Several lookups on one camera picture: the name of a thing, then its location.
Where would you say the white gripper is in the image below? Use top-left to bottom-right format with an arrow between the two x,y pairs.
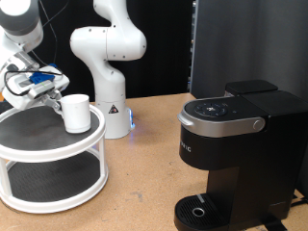
0,65 -> 71,116

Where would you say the white mug green-marked handle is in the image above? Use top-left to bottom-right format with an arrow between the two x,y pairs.
55,93 -> 92,135

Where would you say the black Keurig coffee machine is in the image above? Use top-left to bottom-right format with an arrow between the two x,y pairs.
173,80 -> 308,231

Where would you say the white two-tier turntable shelf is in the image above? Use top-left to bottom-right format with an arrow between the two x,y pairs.
0,102 -> 110,215

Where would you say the black backdrop curtain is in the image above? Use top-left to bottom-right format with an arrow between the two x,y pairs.
3,0 -> 193,104

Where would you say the dark grey partition panel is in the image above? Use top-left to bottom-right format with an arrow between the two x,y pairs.
189,0 -> 308,104

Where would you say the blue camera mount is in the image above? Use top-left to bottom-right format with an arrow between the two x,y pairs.
29,63 -> 60,85

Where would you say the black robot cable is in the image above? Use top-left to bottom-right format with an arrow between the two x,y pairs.
3,0 -> 70,97

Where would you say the black power cord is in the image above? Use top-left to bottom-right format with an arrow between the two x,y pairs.
290,192 -> 308,209

